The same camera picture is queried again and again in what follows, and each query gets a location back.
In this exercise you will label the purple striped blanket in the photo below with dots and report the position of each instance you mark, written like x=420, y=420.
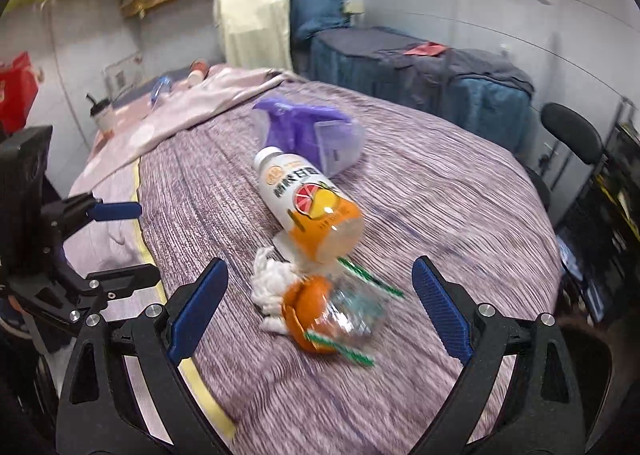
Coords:
x=450, y=195

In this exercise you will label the wall notice paper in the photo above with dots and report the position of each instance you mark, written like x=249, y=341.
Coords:
x=122, y=72

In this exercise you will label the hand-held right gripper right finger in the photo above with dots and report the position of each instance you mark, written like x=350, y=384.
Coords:
x=442, y=310

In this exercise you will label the pink polka dot blanket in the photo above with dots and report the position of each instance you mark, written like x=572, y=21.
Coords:
x=200, y=105

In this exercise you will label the cream cloth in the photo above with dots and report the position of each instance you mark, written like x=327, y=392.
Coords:
x=255, y=15

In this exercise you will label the purple plastic bag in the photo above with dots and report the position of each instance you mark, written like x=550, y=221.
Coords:
x=295, y=120

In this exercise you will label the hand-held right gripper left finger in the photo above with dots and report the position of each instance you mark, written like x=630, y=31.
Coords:
x=195, y=315

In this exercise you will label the brown paper cup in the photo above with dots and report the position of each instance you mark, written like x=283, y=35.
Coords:
x=199, y=66

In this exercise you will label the orange peel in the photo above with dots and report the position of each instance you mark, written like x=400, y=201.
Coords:
x=305, y=310

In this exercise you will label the black stool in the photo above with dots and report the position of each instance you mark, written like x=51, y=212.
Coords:
x=572, y=130

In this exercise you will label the white paper cup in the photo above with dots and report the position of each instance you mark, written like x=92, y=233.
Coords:
x=196, y=77

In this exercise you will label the clear green-striped plastic wrapper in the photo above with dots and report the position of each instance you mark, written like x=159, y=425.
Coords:
x=355, y=310

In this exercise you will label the red cloth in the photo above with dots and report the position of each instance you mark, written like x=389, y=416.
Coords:
x=425, y=49

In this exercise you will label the massage bed with grey cover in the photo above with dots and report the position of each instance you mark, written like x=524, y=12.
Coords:
x=475, y=90

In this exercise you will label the tumbler with black straw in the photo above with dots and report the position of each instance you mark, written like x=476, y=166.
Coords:
x=102, y=117

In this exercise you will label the black trolley cart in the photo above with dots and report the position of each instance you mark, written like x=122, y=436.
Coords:
x=620, y=195

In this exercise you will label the clear plastic water bottle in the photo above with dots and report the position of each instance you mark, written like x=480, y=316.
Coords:
x=161, y=90

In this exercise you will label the red paper bag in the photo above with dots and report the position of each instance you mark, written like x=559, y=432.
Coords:
x=17, y=90

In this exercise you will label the black trash bin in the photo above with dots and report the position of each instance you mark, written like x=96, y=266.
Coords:
x=597, y=375

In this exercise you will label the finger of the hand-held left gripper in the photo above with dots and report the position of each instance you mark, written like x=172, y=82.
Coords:
x=117, y=211
x=125, y=280

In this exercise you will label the orange juice bottle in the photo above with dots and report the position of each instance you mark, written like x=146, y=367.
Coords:
x=310, y=205

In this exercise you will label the white tissue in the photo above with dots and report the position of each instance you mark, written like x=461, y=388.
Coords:
x=270, y=285

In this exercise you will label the blue cloth pile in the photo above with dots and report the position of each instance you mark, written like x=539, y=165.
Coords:
x=315, y=5

